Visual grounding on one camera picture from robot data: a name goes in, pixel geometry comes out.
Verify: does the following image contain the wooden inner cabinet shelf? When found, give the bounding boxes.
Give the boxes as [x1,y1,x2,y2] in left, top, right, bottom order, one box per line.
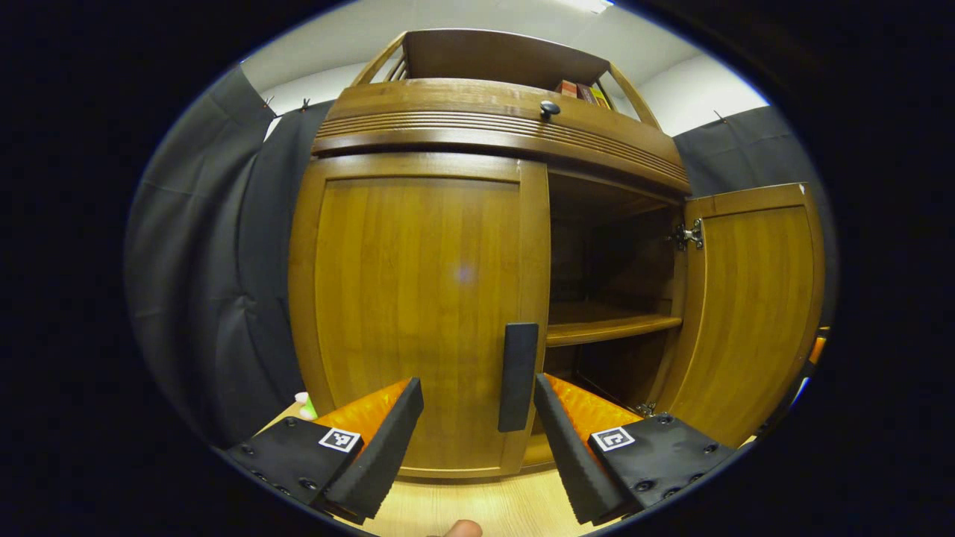
[546,302,683,348]

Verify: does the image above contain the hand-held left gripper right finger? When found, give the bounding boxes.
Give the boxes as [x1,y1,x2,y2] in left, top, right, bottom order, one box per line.
[533,374,756,527]

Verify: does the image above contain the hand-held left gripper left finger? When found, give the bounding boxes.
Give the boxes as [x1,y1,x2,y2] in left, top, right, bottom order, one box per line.
[215,377,425,526]

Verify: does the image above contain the black backdrop cloth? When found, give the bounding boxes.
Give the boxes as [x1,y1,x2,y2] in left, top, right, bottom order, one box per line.
[123,66,840,448]

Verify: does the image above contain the black door handle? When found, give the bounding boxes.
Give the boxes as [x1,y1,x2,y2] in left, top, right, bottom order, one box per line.
[498,322,539,433]

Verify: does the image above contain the wooden cabinet door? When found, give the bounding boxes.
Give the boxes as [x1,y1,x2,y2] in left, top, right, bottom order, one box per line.
[657,183,826,448]
[287,153,551,480]

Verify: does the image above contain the wooden cabinet drawer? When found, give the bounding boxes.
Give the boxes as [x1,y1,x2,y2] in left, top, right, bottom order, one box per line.
[312,78,691,196]

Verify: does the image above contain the wooden double-door shoe cabinet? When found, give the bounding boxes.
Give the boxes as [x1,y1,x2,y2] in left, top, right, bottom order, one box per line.
[287,28,827,480]

